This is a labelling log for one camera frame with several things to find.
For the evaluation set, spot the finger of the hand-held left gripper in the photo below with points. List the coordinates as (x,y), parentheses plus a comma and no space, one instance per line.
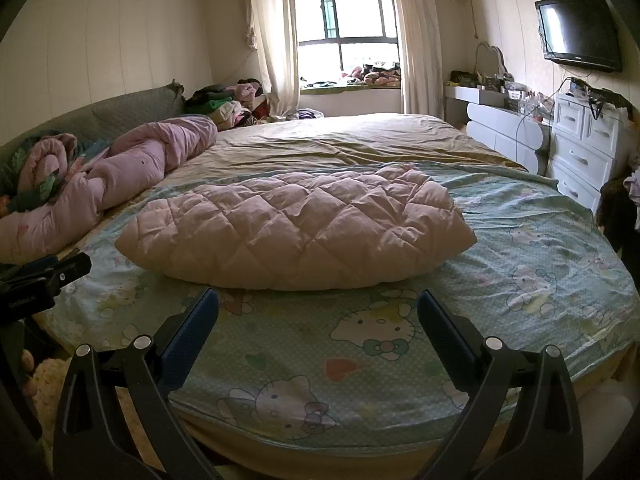
(70,269)
(45,261)

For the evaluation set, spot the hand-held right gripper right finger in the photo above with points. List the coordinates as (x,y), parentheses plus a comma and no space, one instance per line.
(445,335)

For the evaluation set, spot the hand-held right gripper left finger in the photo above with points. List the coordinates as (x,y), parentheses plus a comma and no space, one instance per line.
(186,340)

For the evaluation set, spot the pink quilted coat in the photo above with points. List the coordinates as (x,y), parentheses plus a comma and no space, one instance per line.
(300,230)

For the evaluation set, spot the dark hanging clothes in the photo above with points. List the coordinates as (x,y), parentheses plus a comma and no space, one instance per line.
(617,210)

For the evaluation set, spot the pile of mixed clothes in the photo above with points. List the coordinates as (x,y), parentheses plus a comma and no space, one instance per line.
(225,105)

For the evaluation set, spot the clothes heap on floor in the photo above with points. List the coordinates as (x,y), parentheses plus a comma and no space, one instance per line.
(310,114)

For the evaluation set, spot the clothes on window sill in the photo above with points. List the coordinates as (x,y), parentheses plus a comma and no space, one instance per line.
(375,76)

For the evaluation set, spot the round bed with cartoon sheet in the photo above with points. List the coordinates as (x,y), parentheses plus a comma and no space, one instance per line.
(380,360)

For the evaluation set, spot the cream fluffy rug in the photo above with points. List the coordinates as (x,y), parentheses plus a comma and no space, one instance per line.
(47,385)

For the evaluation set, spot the pink rolled duvet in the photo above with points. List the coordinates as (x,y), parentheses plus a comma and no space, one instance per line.
(135,155)

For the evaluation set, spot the grey padded headboard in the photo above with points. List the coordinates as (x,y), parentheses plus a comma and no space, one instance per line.
(125,110)

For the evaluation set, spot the white round stool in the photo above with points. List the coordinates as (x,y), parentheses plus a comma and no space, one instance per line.
(607,420)

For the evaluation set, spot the white dressing table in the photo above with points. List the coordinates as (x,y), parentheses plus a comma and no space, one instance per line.
(500,130)

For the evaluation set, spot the beige bed sheet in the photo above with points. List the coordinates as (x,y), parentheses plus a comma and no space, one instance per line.
(350,140)

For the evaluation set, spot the white drawer chest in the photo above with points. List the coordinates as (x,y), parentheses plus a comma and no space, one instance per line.
(580,155)

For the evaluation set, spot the cosmetics clutter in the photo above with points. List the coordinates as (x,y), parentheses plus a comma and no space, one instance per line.
(525,100)

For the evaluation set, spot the cloud shaped mirror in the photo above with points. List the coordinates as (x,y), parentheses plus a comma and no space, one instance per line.
(490,60)

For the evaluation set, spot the cream curtain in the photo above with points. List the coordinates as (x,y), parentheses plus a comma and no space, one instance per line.
(417,45)
(272,35)

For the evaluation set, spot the window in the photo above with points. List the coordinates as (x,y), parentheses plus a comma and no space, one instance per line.
(350,10)

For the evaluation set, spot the black wall television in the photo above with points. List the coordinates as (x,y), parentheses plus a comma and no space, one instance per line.
(577,30)

